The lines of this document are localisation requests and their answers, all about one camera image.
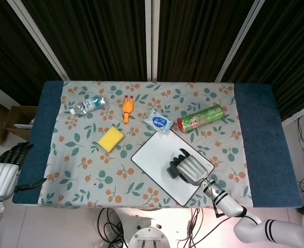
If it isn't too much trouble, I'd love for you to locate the open cardboard box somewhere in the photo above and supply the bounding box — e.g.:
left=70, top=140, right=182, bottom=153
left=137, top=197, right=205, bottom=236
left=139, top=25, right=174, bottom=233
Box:
left=3, top=105, right=38, bottom=142

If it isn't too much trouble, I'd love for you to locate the black cable bundle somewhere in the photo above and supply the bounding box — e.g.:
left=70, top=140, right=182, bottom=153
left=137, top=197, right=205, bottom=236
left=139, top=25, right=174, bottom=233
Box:
left=97, top=207, right=128, bottom=248

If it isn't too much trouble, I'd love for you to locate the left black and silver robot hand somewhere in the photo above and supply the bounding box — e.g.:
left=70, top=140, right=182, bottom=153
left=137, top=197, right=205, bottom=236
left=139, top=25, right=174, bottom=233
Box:
left=0, top=142, right=48, bottom=202

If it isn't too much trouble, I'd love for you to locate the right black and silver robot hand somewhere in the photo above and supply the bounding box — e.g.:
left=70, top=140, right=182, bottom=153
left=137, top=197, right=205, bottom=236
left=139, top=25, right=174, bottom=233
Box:
left=168, top=148, right=211, bottom=187

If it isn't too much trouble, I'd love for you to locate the red wire bundle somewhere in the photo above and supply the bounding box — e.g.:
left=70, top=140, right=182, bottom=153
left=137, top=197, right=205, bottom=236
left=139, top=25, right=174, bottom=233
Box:
left=175, top=207, right=204, bottom=248

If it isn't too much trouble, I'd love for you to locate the yellow sponge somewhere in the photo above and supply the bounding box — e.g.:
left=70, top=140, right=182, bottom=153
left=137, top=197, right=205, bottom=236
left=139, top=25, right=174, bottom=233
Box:
left=98, top=126, right=125, bottom=153

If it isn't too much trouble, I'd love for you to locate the crumpled clear water bottle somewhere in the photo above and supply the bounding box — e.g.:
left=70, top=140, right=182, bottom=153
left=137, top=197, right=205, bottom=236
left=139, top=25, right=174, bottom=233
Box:
left=70, top=95, right=108, bottom=116

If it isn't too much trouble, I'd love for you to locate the white frame post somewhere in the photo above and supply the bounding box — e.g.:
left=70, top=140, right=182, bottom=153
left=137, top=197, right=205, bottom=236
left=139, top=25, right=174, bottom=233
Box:
left=6, top=0, right=70, bottom=81
left=145, top=0, right=159, bottom=82
left=214, top=0, right=268, bottom=83

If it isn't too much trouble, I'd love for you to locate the floral patterned tablecloth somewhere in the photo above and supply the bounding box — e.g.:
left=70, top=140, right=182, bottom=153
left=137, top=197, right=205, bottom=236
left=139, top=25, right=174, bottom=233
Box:
left=38, top=80, right=253, bottom=209

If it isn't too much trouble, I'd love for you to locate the blue white wet wipes pack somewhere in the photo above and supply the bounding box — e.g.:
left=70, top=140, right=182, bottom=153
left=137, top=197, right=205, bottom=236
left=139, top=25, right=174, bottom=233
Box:
left=142, top=108, right=174, bottom=134

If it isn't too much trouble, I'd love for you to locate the white erasable board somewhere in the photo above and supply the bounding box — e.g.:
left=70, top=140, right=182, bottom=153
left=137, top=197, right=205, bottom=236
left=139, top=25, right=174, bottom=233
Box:
left=131, top=130, right=215, bottom=207

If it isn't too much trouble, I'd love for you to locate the green chips can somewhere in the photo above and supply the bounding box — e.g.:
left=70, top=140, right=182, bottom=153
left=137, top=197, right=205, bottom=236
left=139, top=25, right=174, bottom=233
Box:
left=177, top=104, right=225, bottom=133

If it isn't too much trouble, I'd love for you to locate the orange rubber chicken toy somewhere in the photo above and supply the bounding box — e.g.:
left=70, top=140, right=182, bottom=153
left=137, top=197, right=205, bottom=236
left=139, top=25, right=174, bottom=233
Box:
left=122, top=95, right=135, bottom=125

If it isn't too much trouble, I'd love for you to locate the blue felt table cover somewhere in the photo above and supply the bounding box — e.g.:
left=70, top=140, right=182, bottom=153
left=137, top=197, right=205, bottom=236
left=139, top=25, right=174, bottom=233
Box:
left=11, top=80, right=304, bottom=209

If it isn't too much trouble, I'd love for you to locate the white robot torso base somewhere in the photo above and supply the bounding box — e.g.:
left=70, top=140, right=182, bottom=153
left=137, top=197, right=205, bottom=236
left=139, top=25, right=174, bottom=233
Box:
left=113, top=207, right=173, bottom=248

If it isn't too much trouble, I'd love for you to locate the dark pleated curtain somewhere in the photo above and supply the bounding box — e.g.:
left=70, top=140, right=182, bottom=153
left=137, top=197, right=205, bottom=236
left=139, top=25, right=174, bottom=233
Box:
left=20, top=0, right=149, bottom=82
left=156, top=0, right=256, bottom=83
left=220, top=0, right=304, bottom=122
left=0, top=0, right=62, bottom=91

